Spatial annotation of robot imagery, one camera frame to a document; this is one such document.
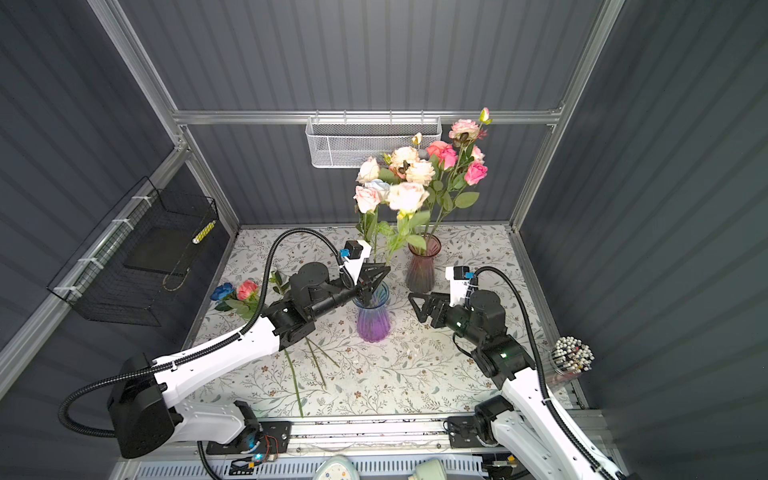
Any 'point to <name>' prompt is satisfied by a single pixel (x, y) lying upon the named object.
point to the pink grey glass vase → (420, 274)
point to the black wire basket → (130, 268)
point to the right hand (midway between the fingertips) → (423, 298)
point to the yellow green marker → (204, 232)
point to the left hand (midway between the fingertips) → (388, 266)
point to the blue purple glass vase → (373, 321)
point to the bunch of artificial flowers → (247, 298)
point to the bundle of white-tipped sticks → (570, 355)
